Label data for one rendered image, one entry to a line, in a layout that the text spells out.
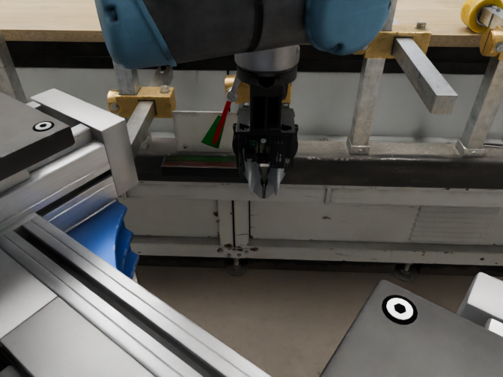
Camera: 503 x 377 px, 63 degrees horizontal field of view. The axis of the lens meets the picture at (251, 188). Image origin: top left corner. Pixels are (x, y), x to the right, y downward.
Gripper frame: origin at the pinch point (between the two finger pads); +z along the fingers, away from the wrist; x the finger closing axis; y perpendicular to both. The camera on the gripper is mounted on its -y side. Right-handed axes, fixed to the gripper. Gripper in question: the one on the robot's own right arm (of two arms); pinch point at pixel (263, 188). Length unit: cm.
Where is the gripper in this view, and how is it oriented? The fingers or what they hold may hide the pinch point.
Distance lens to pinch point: 62.3
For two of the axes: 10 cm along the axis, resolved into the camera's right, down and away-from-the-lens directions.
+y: -0.4, 6.2, -7.9
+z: 0.0, 7.9, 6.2
